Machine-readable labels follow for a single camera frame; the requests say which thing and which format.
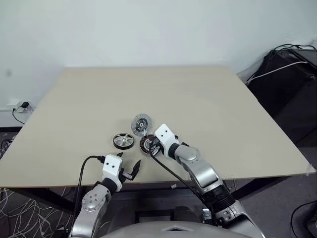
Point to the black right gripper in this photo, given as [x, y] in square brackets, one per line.
[156, 148]

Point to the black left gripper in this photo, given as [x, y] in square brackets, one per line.
[125, 175]

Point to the copper wound motor stator housing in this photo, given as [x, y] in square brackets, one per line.
[144, 146]

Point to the silver round motor lid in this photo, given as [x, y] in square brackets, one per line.
[140, 124]

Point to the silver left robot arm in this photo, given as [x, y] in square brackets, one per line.
[91, 200]

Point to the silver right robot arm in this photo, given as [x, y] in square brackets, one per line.
[203, 171]

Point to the black spoked rotor wheel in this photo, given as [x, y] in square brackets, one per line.
[123, 141]

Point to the grey robot torso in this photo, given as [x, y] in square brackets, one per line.
[173, 230]

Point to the black plug adapter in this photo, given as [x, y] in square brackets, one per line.
[24, 104]

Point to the black equipment case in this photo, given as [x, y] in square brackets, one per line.
[284, 99]

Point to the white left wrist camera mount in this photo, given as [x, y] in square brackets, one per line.
[112, 166]

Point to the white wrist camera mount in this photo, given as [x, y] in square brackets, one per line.
[165, 137]
[112, 166]

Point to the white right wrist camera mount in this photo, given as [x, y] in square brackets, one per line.
[165, 137]

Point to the white wall socket strip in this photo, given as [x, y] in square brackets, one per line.
[15, 102]

